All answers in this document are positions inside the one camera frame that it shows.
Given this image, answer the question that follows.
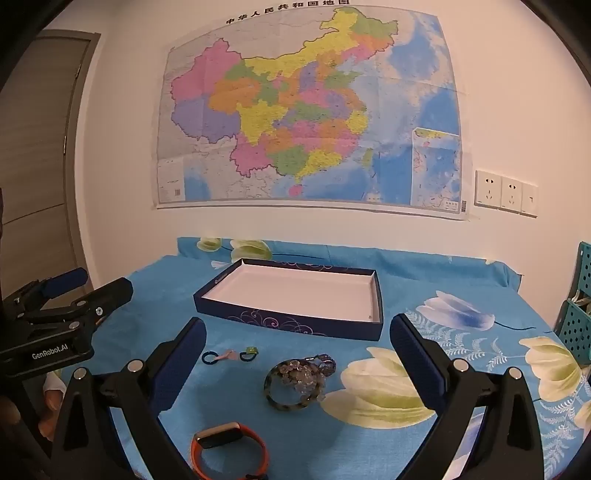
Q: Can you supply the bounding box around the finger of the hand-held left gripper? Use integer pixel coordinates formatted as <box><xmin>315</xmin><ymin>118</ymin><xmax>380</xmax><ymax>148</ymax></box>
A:
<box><xmin>25</xmin><ymin>277</ymin><xmax>134</xmax><ymax>336</ymax></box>
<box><xmin>0</xmin><ymin>268</ymin><xmax>89</xmax><ymax>319</ymax></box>

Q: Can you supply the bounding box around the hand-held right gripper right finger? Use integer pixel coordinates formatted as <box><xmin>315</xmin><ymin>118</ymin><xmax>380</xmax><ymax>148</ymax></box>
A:
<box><xmin>389</xmin><ymin>313</ymin><xmax>546</xmax><ymax>480</ymax></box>

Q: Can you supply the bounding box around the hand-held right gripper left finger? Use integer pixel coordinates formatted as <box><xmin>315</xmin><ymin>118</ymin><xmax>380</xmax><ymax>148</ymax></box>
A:
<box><xmin>51</xmin><ymin>316</ymin><xmax>208</xmax><ymax>480</ymax></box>

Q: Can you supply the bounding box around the dark beaded bracelet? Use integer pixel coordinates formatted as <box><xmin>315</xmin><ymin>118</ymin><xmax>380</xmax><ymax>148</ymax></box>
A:
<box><xmin>305</xmin><ymin>353</ymin><xmax>337</xmax><ymax>377</ymax></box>

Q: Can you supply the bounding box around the tortoiseshell bangle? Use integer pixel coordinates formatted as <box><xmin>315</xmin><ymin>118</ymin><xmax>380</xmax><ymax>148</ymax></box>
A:
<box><xmin>264</xmin><ymin>362</ymin><xmax>324</xmax><ymax>411</ymax></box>

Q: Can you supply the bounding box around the orange smart watch band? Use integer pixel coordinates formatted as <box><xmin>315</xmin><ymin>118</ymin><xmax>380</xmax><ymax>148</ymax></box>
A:
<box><xmin>191</xmin><ymin>421</ymin><xmax>270</xmax><ymax>480</ymax></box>

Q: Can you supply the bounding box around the clear crystal bead bracelet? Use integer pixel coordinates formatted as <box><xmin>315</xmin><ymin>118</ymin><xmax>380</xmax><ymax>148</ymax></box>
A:
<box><xmin>272</xmin><ymin>357</ymin><xmax>326</xmax><ymax>402</ymax></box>

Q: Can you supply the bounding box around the navy cardboard box lid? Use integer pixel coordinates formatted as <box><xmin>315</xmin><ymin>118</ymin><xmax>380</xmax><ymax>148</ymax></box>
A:
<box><xmin>193</xmin><ymin>258</ymin><xmax>385</xmax><ymax>342</ymax></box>

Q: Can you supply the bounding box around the person's pink garment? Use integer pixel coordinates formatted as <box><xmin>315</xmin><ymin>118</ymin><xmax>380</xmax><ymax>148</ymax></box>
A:
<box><xmin>42</xmin><ymin>373</ymin><xmax>63</xmax><ymax>409</ymax></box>

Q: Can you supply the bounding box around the blue floral tablecloth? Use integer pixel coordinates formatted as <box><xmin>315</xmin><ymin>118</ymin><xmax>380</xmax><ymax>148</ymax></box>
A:
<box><xmin>55</xmin><ymin>236</ymin><xmax>591</xmax><ymax>480</ymax></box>

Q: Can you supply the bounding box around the grey-brown door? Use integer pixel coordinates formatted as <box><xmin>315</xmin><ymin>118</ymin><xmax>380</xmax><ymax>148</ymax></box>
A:
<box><xmin>0</xmin><ymin>30</ymin><xmax>101</xmax><ymax>296</ymax></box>

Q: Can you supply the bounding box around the teal perforated plastic rack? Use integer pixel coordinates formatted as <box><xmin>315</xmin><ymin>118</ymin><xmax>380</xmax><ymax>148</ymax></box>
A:
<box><xmin>551</xmin><ymin>242</ymin><xmax>591</xmax><ymax>365</ymax></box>

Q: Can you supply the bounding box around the white wall socket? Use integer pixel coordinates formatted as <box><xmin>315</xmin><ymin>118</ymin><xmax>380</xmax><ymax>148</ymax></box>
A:
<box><xmin>475</xmin><ymin>170</ymin><xmax>503</xmax><ymax>209</ymax></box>
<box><xmin>500</xmin><ymin>175</ymin><xmax>524</xmax><ymax>214</ymax></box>

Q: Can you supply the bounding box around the colourful wall map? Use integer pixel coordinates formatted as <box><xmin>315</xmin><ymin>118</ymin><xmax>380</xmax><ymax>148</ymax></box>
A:
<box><xmin>152</xmin><ymin>4</ymin><xmax>467</xmax><ymax>221</ymax></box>

